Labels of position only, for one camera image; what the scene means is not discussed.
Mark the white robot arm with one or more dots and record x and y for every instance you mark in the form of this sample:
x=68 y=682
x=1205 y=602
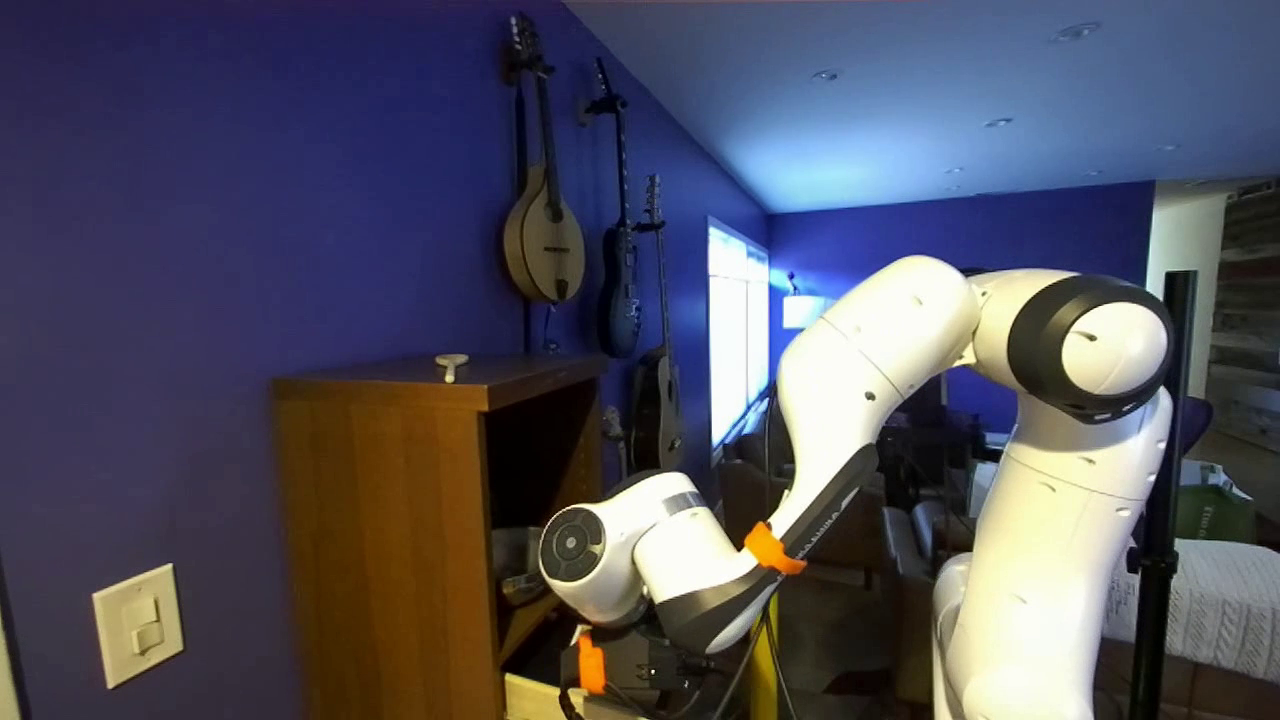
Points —
x=1014 y=618

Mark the white bed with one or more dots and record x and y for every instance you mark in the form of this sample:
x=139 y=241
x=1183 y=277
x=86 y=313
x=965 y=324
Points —
x=1225 y=605

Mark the dark guitar on wall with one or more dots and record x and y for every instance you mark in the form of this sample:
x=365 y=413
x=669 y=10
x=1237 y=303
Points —
x=617 y=310

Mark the yellow pole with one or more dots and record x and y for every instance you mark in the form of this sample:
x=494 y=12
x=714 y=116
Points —
x=762 y=677

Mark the open wooden drawer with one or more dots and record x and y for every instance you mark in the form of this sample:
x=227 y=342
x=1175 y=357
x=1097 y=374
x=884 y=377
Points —
x=530 y=698

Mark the small white knob object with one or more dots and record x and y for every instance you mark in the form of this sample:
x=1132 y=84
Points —
x=450 y=367

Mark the white wall light switch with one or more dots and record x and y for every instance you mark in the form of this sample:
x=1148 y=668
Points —
x=139 y=626

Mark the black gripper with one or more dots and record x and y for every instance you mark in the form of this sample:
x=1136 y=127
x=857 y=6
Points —
x=639 y=672

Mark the brown wooden cabinet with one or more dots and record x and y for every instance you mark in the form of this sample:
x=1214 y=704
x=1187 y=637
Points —
x=397 y=476

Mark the mandolin on wall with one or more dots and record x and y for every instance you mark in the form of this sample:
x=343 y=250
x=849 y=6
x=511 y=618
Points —
x=543 y=237

